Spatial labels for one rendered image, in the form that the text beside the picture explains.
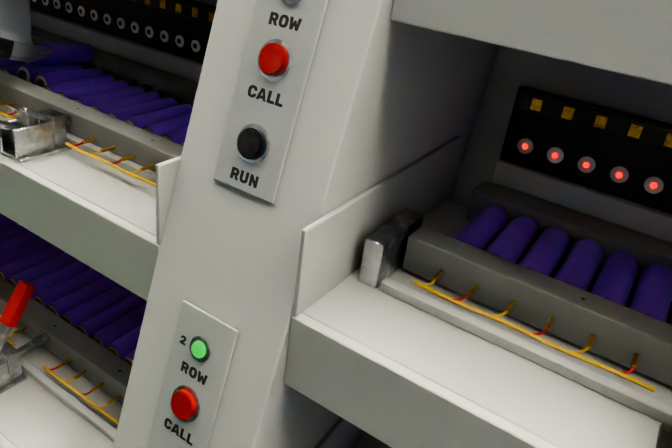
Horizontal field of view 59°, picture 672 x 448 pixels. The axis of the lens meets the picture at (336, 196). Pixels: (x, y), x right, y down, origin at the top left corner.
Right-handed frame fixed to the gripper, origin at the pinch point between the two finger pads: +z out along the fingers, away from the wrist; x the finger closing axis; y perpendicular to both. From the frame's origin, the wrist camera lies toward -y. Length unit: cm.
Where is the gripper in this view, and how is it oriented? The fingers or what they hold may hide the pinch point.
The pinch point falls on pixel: (27, 54)
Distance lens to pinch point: 59.6
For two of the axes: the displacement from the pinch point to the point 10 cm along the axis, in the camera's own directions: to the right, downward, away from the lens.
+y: 3.0, -9.4, -1.4
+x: -8.3, -3.3, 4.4
